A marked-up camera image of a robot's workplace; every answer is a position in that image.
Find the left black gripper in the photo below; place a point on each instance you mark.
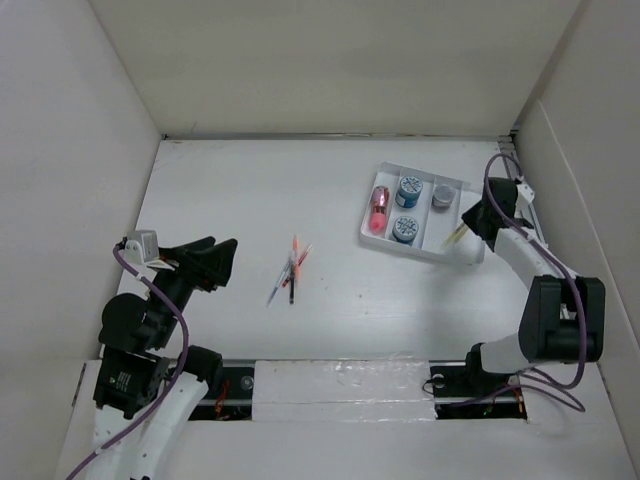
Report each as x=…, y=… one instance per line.
x=202, y=260

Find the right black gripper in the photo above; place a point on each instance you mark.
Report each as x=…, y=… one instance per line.
x=469, y=217

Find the yellow pen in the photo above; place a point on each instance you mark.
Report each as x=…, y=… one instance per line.
x=456, y=235

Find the clear jar of beads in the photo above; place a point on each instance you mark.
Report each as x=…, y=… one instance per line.
x=443, y=196

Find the blue patterned tape roll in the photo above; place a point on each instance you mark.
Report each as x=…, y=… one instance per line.
x=405, y=230
x=408, y=192

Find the blue clear pen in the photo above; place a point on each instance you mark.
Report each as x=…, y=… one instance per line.
x=284, y=274

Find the black pen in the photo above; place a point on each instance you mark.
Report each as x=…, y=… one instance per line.
x=292, y=279

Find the orange pen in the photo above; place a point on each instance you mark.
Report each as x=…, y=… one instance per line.
x=295, y=247

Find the pink glue bottle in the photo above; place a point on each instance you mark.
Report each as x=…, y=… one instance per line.
x=379, y=205

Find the red clear pen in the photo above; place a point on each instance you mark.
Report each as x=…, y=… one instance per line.
x=300, y=260

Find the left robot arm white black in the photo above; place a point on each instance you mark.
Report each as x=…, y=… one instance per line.
x=151, y=378

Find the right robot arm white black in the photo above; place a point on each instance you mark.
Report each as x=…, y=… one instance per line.
x=488, y=363

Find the white compartment tray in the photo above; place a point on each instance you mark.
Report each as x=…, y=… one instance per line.
x=435, y=225

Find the white foam block front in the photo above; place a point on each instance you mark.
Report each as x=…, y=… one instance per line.
x=349, y=391

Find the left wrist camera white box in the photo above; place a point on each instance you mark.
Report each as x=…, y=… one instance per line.
x=141, y=247

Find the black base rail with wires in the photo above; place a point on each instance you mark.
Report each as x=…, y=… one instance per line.
x=232, y=400

